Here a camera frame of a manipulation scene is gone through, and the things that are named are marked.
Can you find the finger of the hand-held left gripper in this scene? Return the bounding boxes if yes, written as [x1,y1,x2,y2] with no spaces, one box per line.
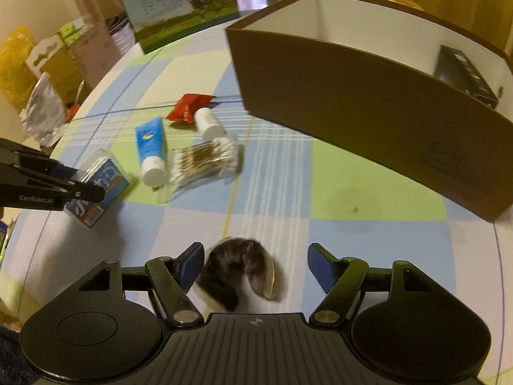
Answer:
[0,164,106,204]
[0,138,79,179]

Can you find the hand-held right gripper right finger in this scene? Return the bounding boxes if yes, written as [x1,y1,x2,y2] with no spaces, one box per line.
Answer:
[307,242,454,326]

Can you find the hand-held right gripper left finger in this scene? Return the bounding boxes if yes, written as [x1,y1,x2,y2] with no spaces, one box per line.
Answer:
[60,242,206,327]

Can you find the clear case blue label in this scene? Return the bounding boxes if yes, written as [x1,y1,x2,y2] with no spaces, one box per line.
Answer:
[64,148,131,229]

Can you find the blue tube white cap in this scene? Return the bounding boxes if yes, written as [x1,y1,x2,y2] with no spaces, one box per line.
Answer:
[135,116,167,187]

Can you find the cotton swab pack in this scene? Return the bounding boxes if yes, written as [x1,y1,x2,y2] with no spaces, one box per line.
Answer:
[168,136,244,198]

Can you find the red snack packet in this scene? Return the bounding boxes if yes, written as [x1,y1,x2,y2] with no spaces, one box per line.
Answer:
[165,93,216,123]

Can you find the small white bottle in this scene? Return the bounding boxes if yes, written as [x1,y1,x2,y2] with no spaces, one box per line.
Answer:
[194,108,225,141]

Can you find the brown cardboard box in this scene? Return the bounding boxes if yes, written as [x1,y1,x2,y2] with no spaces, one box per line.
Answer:
[224,0,513,222]

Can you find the black product box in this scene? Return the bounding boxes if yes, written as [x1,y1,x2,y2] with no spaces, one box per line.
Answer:
[433,45,501,110]

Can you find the checked tablecloth desktop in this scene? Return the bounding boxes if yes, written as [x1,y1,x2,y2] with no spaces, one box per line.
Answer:
[0,10,513,385]

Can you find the crumpled silver plastic bag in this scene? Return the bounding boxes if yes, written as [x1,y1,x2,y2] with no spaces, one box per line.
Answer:
[20,73,67,147]

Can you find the tan cardboard box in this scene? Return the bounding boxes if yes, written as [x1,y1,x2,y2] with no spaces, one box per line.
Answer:
[26,34,83,97]

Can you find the yellow plastic bag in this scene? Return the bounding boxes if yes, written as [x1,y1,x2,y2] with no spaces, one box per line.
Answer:
[0,26,41,105]

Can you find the brown cardboard sheet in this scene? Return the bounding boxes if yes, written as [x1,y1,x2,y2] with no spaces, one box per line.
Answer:
[68,22,118,89]

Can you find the green tissue packs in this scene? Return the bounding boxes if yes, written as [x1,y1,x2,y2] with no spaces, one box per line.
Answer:
[60,18,92,46]

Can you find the blue green milk carton box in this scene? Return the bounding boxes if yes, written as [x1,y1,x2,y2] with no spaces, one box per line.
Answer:
[118,0,241,55]

